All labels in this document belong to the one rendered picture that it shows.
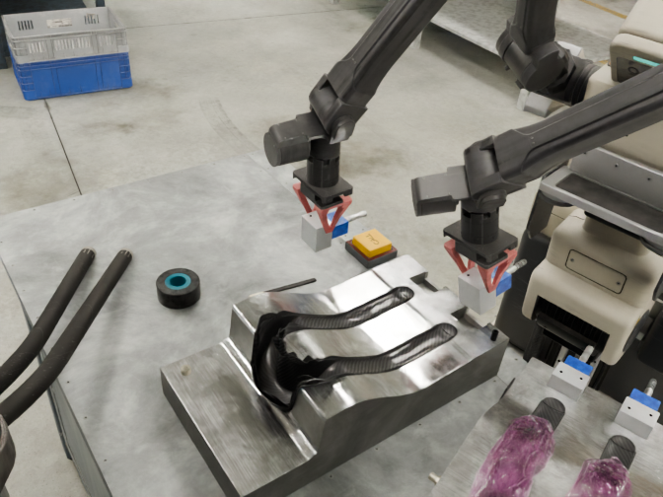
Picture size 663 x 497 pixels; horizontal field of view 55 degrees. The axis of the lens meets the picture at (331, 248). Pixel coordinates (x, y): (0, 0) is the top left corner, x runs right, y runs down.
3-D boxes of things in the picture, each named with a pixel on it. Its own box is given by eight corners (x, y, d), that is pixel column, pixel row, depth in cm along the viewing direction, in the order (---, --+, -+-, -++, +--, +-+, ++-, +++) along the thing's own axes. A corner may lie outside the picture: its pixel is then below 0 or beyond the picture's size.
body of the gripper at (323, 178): (323, 207, 108) (324, 170, 104) (291, 179, 115) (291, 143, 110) (353, 196, 111) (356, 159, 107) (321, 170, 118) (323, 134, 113)
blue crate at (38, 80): (117, 63, 408) (113, 29, 394) (134, 89, 379) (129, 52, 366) (14, 74, 383) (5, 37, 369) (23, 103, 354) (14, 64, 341)
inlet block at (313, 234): (356, 218, 127) (358, 195, 123) (372, 231, 124) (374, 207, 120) (301, 239, 121) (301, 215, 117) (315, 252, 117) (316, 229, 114)
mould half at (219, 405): (401, 289, 127) (410, 235, 119) (497, 375, 111) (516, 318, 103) (163, 392, 102) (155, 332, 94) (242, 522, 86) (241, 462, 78)
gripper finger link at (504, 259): (486, 307, 100) (486, 259, 94) (454, 286, 105) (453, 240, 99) (517, 288, 102) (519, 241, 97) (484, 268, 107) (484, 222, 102)
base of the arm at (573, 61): (596, 65, 120) (539, 46, 126) (589, 46, 113) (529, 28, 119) (572, 106, 121) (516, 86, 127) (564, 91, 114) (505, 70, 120)
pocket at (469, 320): (465, 319, 113) (469, 304, 111) (485, 338, 110) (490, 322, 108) (446, 328, 111) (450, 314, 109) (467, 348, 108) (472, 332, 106)
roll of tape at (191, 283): (158, 312, 117) (157, 298, 115) (156, 284, 123) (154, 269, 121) (202, 306, 119) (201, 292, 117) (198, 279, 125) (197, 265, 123)
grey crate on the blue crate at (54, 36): (113, 31, 395) (110, 6, 386) (130, 54, 367) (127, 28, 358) (6, 39, 370) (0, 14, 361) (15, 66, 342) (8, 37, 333)
